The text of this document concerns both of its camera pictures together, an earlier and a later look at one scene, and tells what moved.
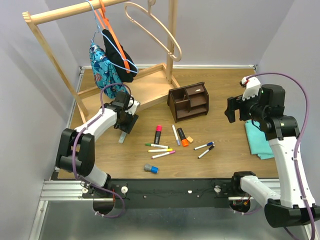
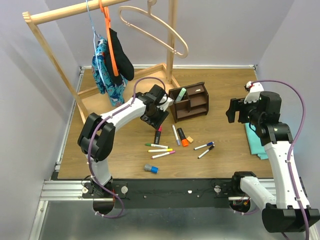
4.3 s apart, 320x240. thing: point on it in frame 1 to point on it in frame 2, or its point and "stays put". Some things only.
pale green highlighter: [122, 137] to [181, 94]
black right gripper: [235, 103] stays put
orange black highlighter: [184, 141] stays put
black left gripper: [128, 126] to [156, 123]
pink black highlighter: [157, 135] stays put
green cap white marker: [157, 146] stays put
